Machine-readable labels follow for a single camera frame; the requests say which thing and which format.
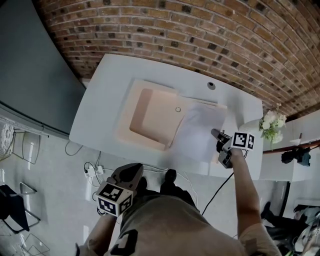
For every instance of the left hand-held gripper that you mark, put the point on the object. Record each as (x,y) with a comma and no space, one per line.
(112,197)

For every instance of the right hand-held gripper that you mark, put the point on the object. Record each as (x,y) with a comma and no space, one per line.
(241,141)

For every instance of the pink box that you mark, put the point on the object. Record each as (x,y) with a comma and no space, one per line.
(160,117)

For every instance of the person's left forearm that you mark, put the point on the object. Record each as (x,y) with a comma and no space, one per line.
(100,235)

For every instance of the person's right forearm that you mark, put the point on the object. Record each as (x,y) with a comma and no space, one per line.
(246,195)

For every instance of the person's left black shoe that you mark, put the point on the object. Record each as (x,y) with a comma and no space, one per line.
(142,183)

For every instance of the person's black shoe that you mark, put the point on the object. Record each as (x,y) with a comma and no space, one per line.
(170,177)
(142,183)

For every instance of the person's right black shoe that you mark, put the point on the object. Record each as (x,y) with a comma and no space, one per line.
(170,177)

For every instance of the white vase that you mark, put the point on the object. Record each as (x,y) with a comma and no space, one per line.
(250,126)

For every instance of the white power strip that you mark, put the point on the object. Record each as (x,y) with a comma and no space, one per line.
(89,173)
(100,170)

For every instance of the white flower bouquet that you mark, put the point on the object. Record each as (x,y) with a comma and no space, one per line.
(272,125)

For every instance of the wooden coat rack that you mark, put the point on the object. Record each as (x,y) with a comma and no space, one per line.
(277,149)

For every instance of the person's beige shirt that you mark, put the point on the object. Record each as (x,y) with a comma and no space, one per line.
(170,230)

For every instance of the white shelf unit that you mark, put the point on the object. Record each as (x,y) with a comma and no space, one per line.
(280,167)

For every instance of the white desk with drawers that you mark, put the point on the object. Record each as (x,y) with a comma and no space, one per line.
(105,100)

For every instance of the black hanging bag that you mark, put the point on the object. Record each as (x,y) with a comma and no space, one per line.
(290,156)

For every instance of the dark teal box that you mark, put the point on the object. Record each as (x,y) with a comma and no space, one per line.
(306,158)

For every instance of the black metal pole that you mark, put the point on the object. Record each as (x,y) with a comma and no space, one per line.
(285,197)

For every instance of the black chair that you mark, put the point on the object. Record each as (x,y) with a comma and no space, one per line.
(15,210)

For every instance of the patterned round cushion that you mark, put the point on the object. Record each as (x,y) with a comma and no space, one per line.
(7,137)

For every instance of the grey refrigerator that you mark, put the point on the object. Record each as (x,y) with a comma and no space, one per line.
(30,75)

